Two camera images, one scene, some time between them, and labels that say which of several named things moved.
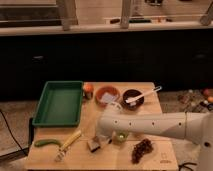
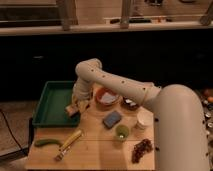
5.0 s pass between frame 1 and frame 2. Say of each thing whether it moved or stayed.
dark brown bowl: stayed
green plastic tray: stayed
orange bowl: stayed
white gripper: moved
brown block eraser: moved
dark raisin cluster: stayed
